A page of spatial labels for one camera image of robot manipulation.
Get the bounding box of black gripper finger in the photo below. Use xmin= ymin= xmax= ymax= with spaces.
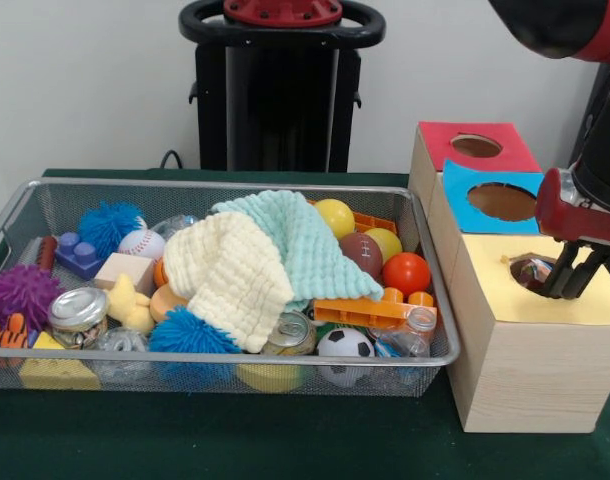
xmin=542 ymin=240 xmax=579 ymax=297
xmin=564 ymin=247 xmax=609 ymax=300

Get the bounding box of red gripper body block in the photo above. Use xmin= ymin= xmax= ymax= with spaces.
xmin=534 ymin=167 xmax=610 ymax=251

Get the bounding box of white cloth with colourful spots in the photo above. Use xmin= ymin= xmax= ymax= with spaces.
xmin=512 ymin=257 xmax=556 ymax=291

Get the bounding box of mint green knitted cloth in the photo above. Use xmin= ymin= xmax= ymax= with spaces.
xmin=211 ymin=189 xmax=386 ymax=314

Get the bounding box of cream knitted cloth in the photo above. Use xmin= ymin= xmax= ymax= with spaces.
xmin=162 ymin=210 xmax=296 ymax=354

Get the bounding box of wooden box with three holes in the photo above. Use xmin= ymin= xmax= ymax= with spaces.
xmin=407 ymin=121 xmax=610 ymax=434

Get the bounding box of metal mesh bin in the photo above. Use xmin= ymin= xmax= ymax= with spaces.
xmin=0 ymin=177 xmax=461 ymax=399

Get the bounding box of orange ball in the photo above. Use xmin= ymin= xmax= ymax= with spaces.
xmin=383 ymin=252 xmax=432 ymax=297

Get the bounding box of brown toy football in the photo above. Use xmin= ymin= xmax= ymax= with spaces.
xmin=339 ymin=232 xmax=385 ymax=279

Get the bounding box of orange toy building brick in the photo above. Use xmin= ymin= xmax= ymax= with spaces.
xmin=313 ymin=287 xmax=436 ymax=329

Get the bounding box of large yellow ball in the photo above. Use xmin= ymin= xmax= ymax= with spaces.
xmin=314 ymin=198 xmax=357 ymax=240

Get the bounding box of small soccer ball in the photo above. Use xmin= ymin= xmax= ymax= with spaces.
xmin=317 ymin=328 xmax=376 ymax=359

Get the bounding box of dark green tablecloth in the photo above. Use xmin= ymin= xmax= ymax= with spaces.
xmin=0 ymin=168 xmax=610 ymax=480

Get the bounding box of blue spiky ball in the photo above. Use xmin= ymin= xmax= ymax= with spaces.
xmin=78 ymin=200 xmax=147 ymax=259
xmin=148 ymin=305 xmax=244 ymax=355

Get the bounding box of purple spiky ball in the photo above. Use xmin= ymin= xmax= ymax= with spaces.
xmin=0 ymin=263 xmax=64 ymax=331

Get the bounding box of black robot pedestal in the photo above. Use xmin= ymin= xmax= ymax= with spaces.
xmin=178 ymin=0 xmax=386 ymax=174

